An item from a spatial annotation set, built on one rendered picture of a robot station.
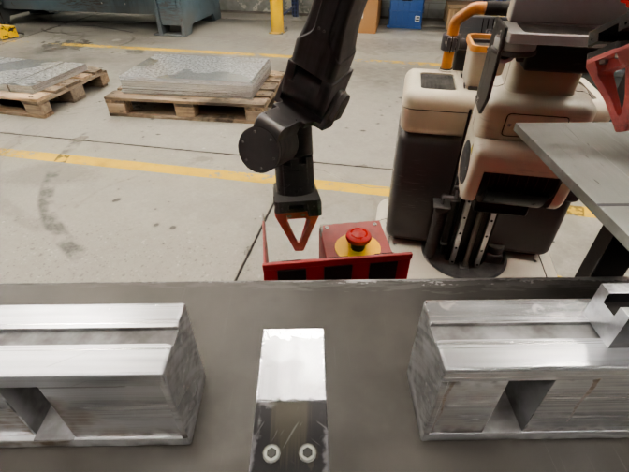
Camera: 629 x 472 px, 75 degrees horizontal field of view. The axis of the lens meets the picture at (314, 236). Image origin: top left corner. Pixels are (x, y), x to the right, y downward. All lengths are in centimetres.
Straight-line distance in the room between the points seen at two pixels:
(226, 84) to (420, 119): 210
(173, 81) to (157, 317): 302
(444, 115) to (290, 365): 106
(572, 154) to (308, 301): 31
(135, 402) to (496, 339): 25
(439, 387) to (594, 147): 33
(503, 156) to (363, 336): 65
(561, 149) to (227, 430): 42
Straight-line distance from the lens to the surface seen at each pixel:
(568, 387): 33
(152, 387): 30
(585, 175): 46
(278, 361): 23
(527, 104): 98
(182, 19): 578
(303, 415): 21
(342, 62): 52
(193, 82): 323
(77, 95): 396
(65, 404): 34
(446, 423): 34
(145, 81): 338
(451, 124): 124
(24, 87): 386
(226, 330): 42
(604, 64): 52
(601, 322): 34
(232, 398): 37
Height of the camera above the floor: 119
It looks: 38 degrees down
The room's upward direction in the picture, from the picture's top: straight up
